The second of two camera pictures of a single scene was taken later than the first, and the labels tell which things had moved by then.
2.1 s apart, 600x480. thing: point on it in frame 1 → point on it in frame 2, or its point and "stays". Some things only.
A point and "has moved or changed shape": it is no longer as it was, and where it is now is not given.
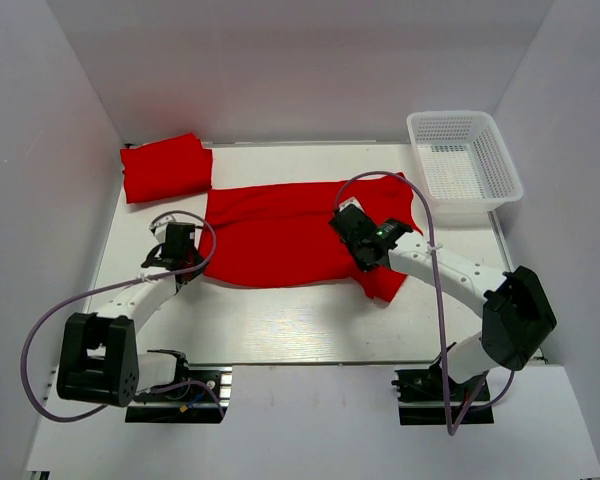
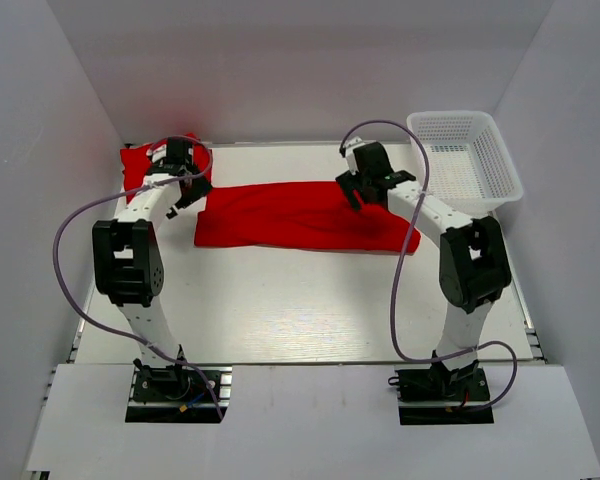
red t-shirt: [279, 235] has moved or changed shape
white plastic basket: [463, 163] stays
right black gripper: [347, 226] → [358, 181]
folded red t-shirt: [166, 168] stays
